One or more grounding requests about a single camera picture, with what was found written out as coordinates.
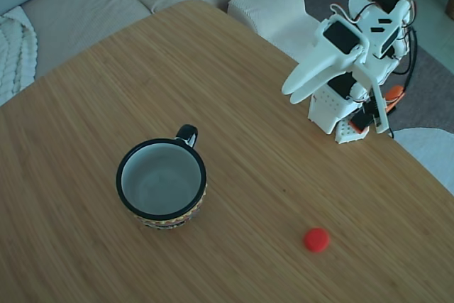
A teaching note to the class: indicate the beige sofa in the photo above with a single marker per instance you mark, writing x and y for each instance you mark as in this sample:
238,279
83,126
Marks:
106,5

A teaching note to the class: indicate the red bottle cap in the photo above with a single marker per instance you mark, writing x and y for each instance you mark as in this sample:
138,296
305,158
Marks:
316,240

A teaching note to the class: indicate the white knitted blanket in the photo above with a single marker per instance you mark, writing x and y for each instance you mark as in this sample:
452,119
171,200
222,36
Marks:
16,54

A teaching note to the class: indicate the white textured ottoman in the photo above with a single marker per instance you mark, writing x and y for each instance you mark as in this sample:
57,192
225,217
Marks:
273,12

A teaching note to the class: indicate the black-rimmed patterned ceramic cup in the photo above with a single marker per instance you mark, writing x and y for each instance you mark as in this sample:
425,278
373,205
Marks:
161,175

